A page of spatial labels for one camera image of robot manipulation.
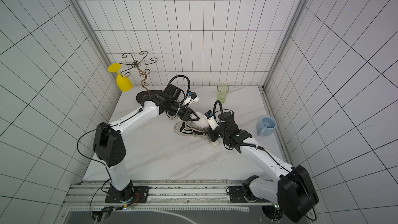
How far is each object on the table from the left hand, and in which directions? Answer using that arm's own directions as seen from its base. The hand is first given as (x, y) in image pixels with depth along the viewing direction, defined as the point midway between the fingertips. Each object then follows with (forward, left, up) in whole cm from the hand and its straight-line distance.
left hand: (194, 120), depth 79 cm
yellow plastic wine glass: (+23, +43, +5) cm, 49 cm away
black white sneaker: (+3, +8, -14) cm, 16 cm away
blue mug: (+2, -42, -10) cm, 43 cm away
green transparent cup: (+28, -18, -7) cm, 34 cm away
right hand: (+1, -7, -5) cm, 9 cm away
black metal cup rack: (+32, +35, +12) cm, 49 cm away
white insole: (-1, -4, -2) cm, 4 cm away
